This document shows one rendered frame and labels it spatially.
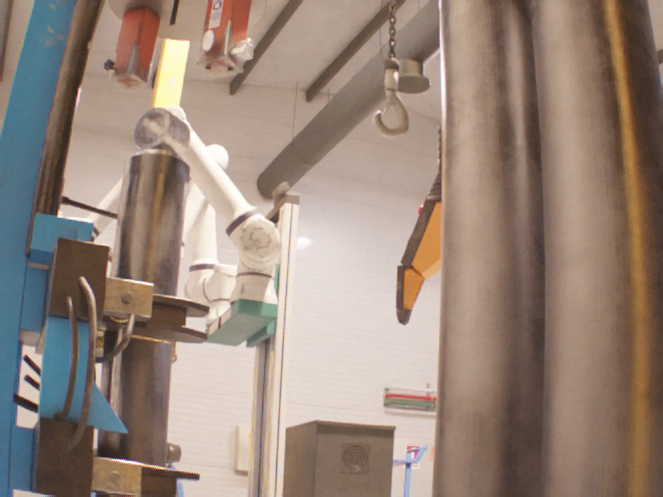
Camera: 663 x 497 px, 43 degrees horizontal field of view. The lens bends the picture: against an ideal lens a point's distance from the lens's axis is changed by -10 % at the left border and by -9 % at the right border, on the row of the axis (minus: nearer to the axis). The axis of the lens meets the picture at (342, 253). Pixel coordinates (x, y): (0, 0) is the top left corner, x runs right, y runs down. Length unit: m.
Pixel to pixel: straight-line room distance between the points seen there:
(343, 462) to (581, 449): 2.47
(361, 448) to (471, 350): 2.19
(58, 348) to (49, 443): 0.26
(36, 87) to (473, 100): 1.59
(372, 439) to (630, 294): 2.53
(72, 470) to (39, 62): 1.31
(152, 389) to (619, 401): 1.66
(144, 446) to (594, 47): 1.72
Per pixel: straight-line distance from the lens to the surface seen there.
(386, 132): 2.14
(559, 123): 1.33
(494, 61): 1.64
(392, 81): 2.20
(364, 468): 3.63
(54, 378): 2.29
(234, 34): 2.89
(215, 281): 4.07
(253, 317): 3.55
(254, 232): 3.41
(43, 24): 2.93
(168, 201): 2.71
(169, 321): 2.48
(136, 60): 3.07
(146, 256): 2.64
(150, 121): 2.91
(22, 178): 2.70
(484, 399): 1.44
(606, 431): 1.18
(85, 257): 2.32
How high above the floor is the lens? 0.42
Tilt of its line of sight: 17 degrees up
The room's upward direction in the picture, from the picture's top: 3 degrees clockwise
